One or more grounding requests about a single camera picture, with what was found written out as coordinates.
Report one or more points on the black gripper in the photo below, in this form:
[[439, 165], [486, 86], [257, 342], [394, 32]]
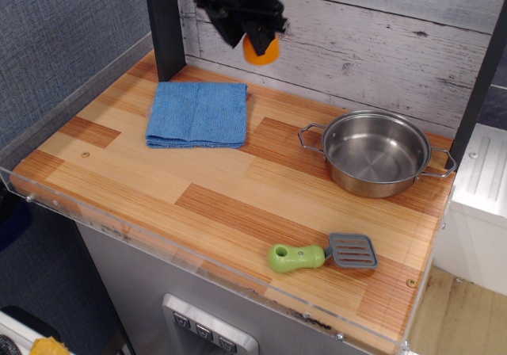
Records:
[[258, 19]]

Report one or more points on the dark grey post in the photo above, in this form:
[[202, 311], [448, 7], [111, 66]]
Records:
[[167, 37], [481, 87]]

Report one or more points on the clear acrylic table guard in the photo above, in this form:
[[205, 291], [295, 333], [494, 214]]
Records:
[[74, 134]]

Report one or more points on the silver dispenser button panel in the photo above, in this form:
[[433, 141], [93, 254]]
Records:
[[195, 331]]

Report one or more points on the dark grey left post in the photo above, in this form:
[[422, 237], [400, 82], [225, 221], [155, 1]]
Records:
[[167, 37]]

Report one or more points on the silver toy fridge cabinet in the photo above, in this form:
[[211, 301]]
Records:
[[137, 283]]

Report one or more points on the stainless steel pot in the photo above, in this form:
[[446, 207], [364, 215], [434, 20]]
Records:
[[376, 154]]

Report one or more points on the blue folded cloth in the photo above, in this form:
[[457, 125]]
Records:
[[198, 114]]

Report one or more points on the white side cabinet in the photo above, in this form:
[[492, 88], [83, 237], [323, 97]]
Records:
[[472, 242]]

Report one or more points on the dark grey right post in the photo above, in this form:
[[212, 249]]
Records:
[[481, 87]]

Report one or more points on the green grey toy spatula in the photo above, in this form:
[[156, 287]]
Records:
[[348, 251]]

